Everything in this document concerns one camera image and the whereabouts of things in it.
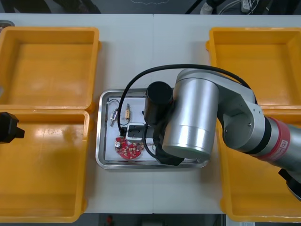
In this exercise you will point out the blue label metal solenoid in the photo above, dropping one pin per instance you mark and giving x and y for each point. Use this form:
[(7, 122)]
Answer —
[(113, 115)]

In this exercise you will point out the yellow-orange plastic bin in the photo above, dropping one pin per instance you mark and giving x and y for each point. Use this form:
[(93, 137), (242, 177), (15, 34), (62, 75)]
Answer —
[(47, 179), (47, 70), (247, 188), (258, 51)]

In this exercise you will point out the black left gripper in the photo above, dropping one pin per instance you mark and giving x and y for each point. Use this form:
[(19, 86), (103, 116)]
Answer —
[(8, 128)]

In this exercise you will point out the white sheet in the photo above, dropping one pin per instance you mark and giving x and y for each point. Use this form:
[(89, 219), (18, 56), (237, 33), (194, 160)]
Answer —
[(136, 110)]

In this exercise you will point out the white power strip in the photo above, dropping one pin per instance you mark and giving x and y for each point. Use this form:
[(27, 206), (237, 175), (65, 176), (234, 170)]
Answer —
[(245, 5)]

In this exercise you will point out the person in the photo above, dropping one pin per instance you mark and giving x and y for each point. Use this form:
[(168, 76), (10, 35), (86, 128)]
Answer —
[(208, 8)]

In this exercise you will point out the round red circuit board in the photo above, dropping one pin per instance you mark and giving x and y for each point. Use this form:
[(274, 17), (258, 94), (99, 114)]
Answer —
[(128, 151)]

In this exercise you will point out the small steel tray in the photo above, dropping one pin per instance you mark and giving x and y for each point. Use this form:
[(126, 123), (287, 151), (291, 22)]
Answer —
[(7, 24)]

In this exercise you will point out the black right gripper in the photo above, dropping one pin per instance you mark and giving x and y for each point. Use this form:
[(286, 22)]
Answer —
[(148, 133)]

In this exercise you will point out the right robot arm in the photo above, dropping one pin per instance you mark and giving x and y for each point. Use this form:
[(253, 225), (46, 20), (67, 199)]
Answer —
[(195, 113)]

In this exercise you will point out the brass-coloured metal solenoid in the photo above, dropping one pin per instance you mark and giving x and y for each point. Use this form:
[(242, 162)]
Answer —
[(128, 113)]

